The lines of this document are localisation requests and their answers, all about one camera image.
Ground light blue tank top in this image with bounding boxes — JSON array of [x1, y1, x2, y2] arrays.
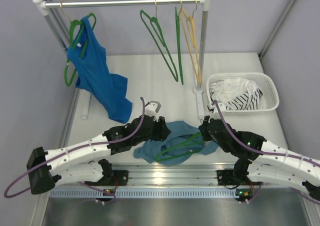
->
[[133, 121, 219, 166]]

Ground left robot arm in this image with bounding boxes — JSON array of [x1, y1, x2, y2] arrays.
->
[[26, 115, 171, 195]]

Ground royal blue tank top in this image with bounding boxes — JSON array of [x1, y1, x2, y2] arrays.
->
[[67, 16, 132, 124]]

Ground green hanger with blue top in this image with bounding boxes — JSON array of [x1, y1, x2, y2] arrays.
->
[[60, 2, 97, 87]]

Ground yellow hanger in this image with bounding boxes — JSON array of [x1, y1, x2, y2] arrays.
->
[[178, 0, 202, 83]]

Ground white clothes in basket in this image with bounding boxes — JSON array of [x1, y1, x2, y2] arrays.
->
[[208, 78, 258, 99]]

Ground striped garment in basket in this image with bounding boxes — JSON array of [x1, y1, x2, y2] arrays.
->
[[210, 88, 263, 111]]

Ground white plastic laundry basket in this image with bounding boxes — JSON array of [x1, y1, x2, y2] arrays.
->
[[206, 72, 280, 115]]

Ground silver clothes rack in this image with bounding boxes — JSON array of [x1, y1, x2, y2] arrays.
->
[[32, 0, 211, 118]]

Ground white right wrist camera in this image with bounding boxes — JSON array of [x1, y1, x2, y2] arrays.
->
[[207, 102, 227, 119]]

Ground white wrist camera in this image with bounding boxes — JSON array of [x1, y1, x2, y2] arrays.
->
[[144, 101, 161, 120], [207, 102, 227, 119]]

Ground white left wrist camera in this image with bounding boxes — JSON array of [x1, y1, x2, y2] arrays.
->
[[144, 101, 161, 120]]

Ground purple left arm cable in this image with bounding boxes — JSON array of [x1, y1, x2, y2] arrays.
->
[[3, 96, 151, 204]]

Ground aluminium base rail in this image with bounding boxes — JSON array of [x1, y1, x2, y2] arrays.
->
[[42, 162, 311, 199]]

